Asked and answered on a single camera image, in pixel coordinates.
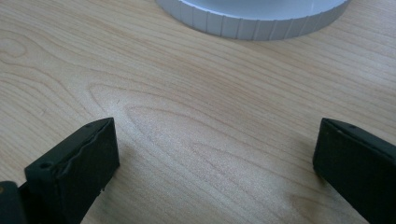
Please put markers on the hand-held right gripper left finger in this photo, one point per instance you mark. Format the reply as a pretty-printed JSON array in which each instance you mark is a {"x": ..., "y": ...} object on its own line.
[{"x": 77, "y": 168}]

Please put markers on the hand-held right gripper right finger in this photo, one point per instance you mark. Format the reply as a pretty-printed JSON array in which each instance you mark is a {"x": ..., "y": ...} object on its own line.
[{"x": 358, "y": 165}]

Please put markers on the white round ribbed container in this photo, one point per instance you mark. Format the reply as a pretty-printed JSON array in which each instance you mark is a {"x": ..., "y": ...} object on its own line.
[{"x": 249, "y": 21}]

